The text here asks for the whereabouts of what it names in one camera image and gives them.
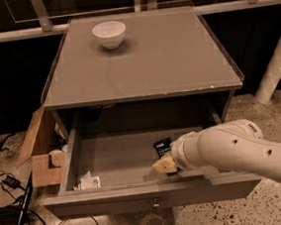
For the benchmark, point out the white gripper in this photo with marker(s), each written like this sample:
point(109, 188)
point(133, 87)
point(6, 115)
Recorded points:
point(178, 154)

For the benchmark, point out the white crumpled paper packet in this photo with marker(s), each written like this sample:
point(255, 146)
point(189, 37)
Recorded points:
point(88, 181)

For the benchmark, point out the brown cardboard box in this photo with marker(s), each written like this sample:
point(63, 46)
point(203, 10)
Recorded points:
point(41, 149)

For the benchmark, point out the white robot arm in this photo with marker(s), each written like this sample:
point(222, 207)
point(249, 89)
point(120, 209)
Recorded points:
point(235, 146)

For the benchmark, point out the black power adapter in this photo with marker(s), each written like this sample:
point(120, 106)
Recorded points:
point(11, 181)

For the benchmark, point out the white ceramic bowl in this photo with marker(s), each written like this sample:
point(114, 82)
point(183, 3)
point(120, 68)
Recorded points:
point(110, 34)

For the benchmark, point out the round metal drawer knob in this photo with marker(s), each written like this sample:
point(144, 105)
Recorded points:
point(156, 204)

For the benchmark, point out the black stand leg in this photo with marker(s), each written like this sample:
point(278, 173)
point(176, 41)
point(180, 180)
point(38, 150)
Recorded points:
point(25, 201)

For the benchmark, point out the grey nightstand cabinet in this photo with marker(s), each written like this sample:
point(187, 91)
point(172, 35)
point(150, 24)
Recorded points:
point(165, 53)

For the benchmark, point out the grey open drawer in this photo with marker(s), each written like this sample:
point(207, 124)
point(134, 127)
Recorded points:
point(123, 160)

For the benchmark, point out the dark blue snack bar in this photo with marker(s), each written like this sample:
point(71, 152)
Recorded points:
point(162, 147)

